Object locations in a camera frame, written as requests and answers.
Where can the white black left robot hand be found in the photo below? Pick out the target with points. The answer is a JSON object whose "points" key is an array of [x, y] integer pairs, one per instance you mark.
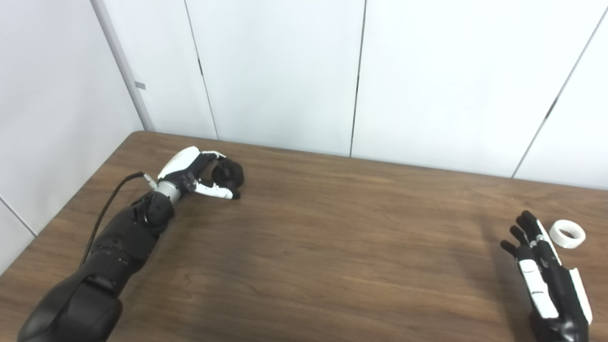
{"points": [[179, 161]]}

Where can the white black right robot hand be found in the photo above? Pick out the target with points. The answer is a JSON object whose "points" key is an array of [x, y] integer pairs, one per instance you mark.
{"points": [[560, 289]]}

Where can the round black plastic part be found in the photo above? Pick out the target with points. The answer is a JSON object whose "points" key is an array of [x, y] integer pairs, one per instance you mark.
{"points": [[232, 175]]}

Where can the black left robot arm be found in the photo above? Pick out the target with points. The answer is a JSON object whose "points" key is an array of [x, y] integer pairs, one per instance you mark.
{"points": [[114, 261]]}

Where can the small grey wall tag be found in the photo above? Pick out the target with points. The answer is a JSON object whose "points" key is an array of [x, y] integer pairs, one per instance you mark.
{"points": [[140, 85]]}

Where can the grey wall corner trim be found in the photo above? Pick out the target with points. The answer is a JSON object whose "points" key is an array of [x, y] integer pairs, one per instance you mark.
{"points": [[123, 66]]}

